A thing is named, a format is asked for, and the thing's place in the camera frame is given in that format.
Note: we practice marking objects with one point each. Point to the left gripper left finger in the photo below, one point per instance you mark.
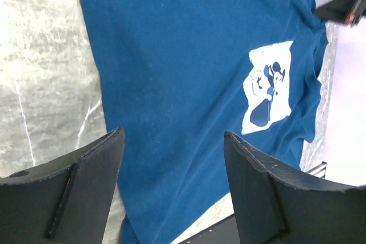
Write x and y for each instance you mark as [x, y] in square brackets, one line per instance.
[66, 200]

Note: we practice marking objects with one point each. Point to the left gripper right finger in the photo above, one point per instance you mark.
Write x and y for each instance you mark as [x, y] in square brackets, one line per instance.
[276, 203]

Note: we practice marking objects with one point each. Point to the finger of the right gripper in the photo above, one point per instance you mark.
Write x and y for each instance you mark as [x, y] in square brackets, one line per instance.
[345, 12]

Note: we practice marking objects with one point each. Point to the blue printed t-shirt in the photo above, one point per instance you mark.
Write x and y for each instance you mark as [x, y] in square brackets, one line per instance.
[178, 74]

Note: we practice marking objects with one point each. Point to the aluminium frame rails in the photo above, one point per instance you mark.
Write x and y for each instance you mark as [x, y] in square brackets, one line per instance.
[319, 170]

